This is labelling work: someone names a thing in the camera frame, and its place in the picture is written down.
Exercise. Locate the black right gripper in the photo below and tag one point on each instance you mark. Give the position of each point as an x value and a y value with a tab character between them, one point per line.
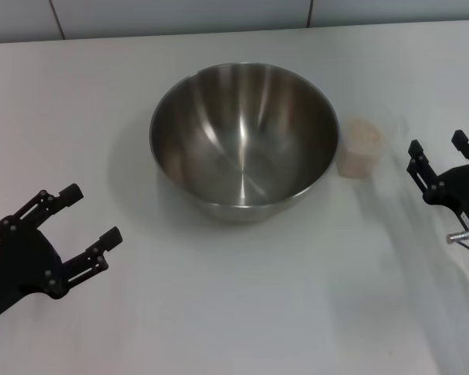
465	191

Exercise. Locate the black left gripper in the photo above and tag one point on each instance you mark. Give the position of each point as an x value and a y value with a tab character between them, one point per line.
19	261

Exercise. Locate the stainless steel mixing bowl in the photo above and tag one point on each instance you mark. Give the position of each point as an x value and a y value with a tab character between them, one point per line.
242	148

